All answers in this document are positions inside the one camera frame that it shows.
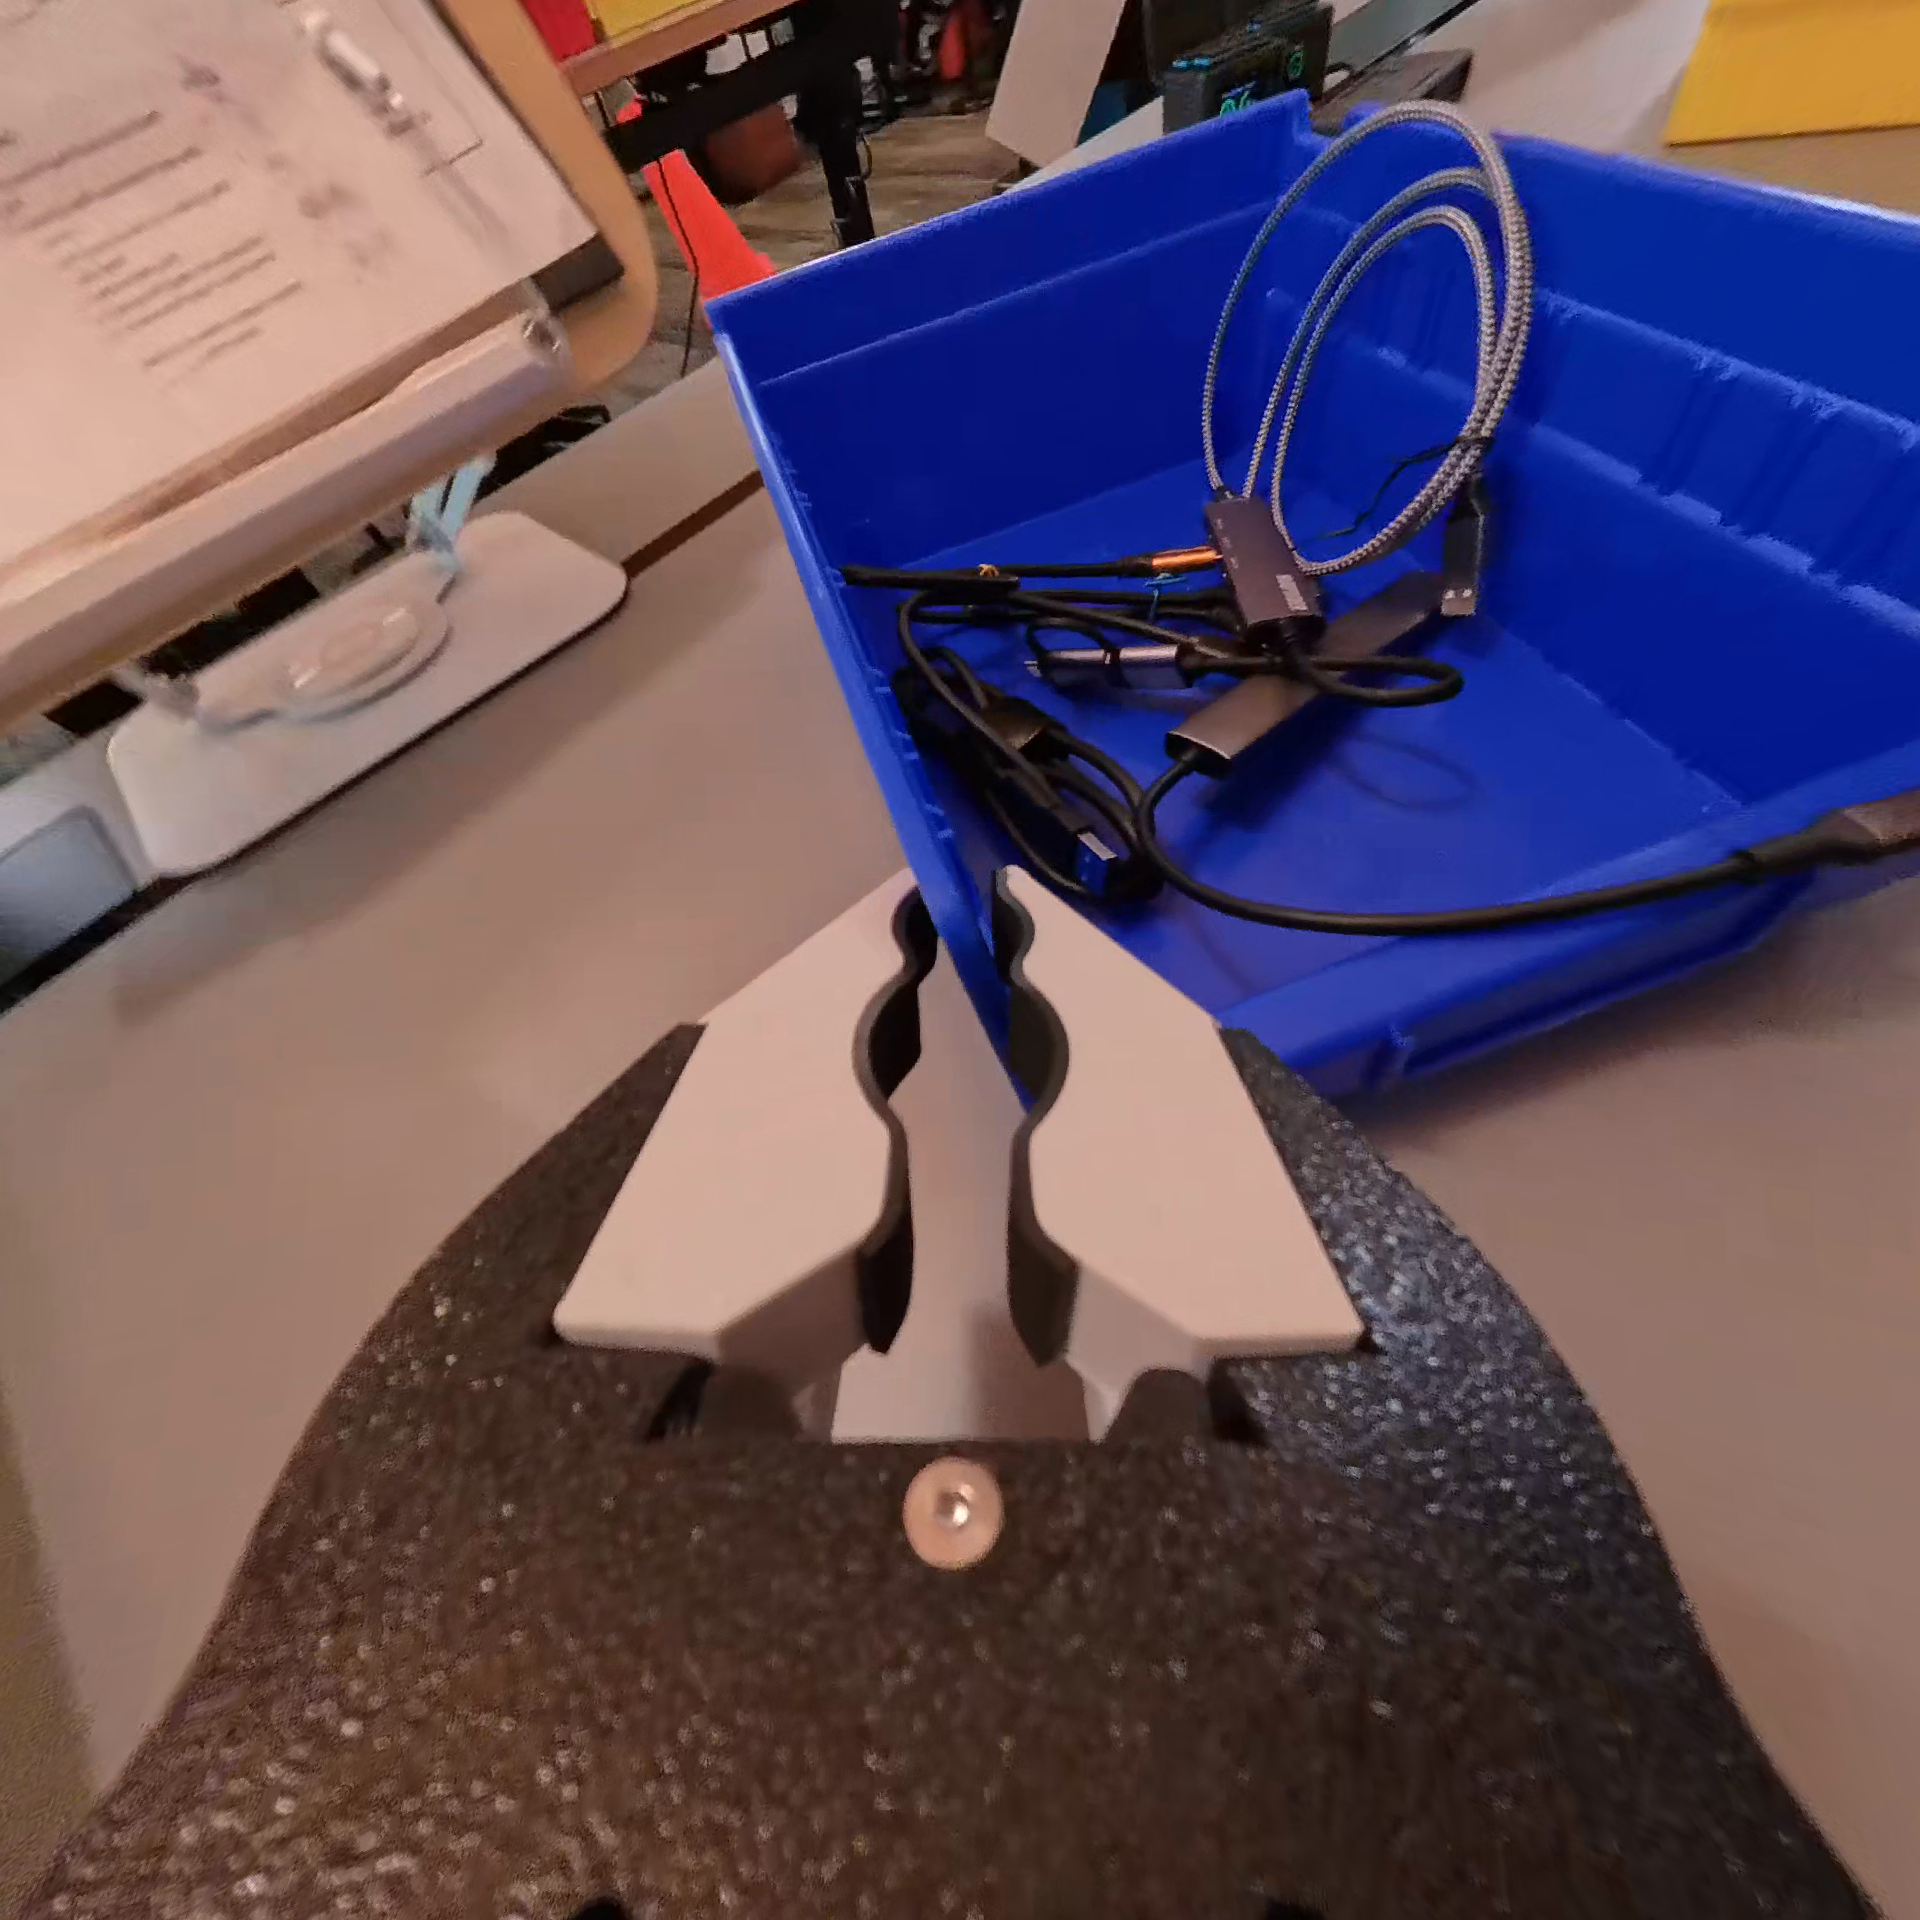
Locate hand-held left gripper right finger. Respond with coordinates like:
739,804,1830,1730
995,865,1366,1442

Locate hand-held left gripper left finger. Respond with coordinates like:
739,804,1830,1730
551,883,924,1396

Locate grey desk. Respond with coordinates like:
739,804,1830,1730
0,0,1920,1920

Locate blue plastic bin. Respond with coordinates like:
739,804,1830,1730
703,90,1920,1105

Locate orange floor marker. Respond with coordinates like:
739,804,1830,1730
643,151,779,302

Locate wooden document stand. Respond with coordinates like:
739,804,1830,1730
0,0,663,881

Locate white cardboard box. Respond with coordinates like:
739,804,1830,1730
982,0,1142,166

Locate black charger device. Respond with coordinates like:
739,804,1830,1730
1160,7,1338,127

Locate yellow plastic bin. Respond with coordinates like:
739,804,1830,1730
1664,0,1920,147

